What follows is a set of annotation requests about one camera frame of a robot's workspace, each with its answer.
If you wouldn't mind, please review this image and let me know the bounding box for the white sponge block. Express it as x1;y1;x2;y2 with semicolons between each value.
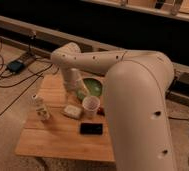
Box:
63;105;82;119

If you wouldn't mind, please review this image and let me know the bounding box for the translucent plastic cup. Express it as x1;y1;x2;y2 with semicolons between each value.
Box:
82;96;100;119

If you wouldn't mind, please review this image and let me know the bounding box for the white plastic bottle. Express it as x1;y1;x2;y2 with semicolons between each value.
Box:
32;94;50;121

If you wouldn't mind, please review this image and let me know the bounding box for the black floor cable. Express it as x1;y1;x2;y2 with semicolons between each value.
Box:
0;39;60;128

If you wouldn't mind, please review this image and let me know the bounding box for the wooden baseboard rail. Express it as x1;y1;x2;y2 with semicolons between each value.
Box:
0;13;189;111

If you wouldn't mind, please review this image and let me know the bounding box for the wooden table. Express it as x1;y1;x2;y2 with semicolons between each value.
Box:
15;75;115;162

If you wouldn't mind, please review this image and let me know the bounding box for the green ceramic bowl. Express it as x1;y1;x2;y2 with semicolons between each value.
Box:
83;78;103;97

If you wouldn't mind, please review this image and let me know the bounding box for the red pepper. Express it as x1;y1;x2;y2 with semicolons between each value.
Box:
97;107;105;116

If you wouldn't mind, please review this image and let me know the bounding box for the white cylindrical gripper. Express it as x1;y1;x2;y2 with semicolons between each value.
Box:
61;68;89;100

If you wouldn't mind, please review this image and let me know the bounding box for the black smartphone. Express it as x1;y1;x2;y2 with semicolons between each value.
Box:
80;123;103;135

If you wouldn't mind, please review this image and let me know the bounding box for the black power adapter box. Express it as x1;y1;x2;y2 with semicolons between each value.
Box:
7;60;24;73

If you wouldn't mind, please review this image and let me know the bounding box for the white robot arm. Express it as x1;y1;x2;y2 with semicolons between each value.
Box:
50;43;177;171

